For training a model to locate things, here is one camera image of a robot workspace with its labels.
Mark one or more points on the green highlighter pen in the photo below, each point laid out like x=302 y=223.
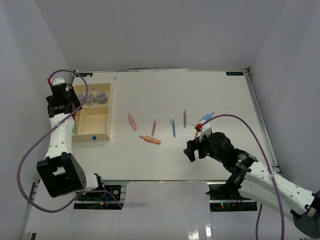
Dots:
x=74 y=129

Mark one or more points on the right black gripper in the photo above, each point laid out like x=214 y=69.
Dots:
x=194 y=145

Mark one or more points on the aluminium frame rail right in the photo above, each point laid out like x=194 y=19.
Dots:
x=265 y=135

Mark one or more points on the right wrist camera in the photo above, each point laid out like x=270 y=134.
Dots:
x=204 y=130

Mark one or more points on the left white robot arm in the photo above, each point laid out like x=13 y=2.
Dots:
x=59 y=170

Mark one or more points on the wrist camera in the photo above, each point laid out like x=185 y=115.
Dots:
x=204 y=130
x=58 y=82

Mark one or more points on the right corner label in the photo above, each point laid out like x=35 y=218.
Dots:
x=234 y=73

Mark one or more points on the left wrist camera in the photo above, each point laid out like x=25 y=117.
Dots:
x=58 y=82

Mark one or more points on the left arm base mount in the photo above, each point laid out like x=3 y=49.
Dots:
x=111 y=196

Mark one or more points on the orange brown marker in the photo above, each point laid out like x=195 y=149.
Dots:
x=196 y=134

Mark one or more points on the cream compartment organizer tray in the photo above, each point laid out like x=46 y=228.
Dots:
x=94 y=120

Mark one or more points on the orange highlighter pen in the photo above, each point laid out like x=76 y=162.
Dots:
x=150 y=139

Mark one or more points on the clear round container left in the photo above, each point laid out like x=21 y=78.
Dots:
x=81 y=97

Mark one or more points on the blue marker pen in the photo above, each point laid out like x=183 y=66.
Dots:
x=173 y=128

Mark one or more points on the corner label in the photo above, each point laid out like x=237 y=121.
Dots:
x=85 y=74
x=234 y=73

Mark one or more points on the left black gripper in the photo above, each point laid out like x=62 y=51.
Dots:
x=74 y=98

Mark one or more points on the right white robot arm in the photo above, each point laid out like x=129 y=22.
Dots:
x=251 y=179

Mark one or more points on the clear round container purple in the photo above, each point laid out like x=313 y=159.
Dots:
x=101 y=97

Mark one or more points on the pink highlighter pen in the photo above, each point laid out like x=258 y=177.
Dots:
x=132 y=122

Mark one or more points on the purple marker red tip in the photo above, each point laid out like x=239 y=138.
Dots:
x=154 y=127

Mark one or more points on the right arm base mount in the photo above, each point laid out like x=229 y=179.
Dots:
x=224 y=196

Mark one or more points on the blue highlighter pen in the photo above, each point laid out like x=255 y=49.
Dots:
x=206 y=117

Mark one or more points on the clear round container stacked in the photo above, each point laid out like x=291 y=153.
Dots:
x=90 y=99

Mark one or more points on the left corner label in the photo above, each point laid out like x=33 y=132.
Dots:
x=85 y=74

